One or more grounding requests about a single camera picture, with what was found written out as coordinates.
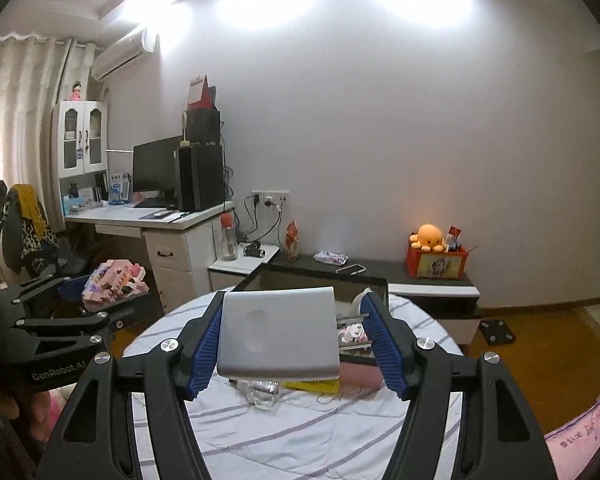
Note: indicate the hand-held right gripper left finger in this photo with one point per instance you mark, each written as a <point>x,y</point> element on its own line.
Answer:
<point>205,355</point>

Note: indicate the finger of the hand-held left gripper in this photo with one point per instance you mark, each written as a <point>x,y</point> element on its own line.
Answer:
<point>130,310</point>
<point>75,287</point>

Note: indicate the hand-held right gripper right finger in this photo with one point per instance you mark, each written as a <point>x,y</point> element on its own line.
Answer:
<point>387,350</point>

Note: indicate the pink building block toy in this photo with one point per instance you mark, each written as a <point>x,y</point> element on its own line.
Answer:
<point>115,280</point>

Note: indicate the silver grey power bank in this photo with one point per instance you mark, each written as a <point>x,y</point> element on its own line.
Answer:
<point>280,335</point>

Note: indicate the black office chair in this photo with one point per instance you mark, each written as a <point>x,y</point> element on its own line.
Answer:
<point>65,262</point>

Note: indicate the pink flat case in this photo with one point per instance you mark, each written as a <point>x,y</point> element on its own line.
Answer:
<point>360,375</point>

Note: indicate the pink patterned small toy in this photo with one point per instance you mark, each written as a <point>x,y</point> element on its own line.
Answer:
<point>352,335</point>

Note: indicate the clear glass bottle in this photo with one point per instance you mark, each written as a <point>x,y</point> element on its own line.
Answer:
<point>260,392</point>

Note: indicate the white desk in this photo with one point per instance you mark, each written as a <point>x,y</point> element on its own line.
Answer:
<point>170,255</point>

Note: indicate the low cabinet with dark top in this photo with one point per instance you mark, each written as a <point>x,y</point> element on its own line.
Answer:
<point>395,274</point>

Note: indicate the yellow flat box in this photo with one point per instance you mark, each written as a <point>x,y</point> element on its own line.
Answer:
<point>312,386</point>

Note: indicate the metal u-shaped clip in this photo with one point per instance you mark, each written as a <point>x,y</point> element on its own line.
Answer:
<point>362,269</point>

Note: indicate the white nightstand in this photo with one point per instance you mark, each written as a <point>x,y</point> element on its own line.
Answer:
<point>240,267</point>

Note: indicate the red storage box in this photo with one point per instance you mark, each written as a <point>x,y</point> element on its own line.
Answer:
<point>437,265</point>

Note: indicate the yellow cloth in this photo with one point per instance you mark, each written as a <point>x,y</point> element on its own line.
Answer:
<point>27,200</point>

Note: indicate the blue box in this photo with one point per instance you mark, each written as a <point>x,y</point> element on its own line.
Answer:
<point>119,190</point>

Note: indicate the black keyboard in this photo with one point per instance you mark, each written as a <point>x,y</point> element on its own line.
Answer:
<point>150,204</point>

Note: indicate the white plastic packet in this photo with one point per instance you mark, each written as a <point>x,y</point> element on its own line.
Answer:
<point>330,257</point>

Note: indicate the black bathroom scale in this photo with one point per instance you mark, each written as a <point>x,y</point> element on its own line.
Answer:
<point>496,332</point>

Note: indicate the water bottle with orange cap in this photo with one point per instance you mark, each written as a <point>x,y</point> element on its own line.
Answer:
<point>229,242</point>

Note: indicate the small black device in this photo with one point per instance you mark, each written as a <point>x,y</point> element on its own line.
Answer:
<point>254,250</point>

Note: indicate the white striped cloth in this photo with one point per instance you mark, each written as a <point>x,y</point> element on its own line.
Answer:
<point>290,440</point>

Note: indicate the orange octopus plush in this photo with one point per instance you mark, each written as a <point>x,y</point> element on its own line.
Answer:
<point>430,237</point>

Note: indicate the red white snack packet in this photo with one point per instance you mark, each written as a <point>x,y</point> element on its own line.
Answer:
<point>454,240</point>

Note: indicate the red snack bag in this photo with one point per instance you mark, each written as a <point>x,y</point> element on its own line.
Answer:
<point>293,240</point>

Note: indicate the black computer monitor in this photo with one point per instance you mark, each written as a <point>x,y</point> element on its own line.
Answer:
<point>155,165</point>

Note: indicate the black computer tower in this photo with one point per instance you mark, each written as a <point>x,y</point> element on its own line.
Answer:
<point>202,177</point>

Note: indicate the white hutch cabinet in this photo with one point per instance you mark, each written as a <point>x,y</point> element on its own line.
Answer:
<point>80,135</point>

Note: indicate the beige curtain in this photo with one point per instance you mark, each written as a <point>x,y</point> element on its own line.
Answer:
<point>15,110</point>

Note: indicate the pink doll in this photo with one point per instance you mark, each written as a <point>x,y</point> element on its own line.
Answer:
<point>76,92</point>

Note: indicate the small beige round object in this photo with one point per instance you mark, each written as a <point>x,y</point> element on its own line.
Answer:
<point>185,122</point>

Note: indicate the black speaker box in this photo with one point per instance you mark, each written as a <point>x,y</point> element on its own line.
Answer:
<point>202,127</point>

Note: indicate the red desk calendar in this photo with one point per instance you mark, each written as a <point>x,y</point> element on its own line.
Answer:
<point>202,97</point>

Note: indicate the white air conditioner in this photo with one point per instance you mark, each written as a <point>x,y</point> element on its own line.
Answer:
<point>122,55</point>

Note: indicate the white wall power outlet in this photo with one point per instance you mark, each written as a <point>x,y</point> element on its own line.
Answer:
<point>270,197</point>

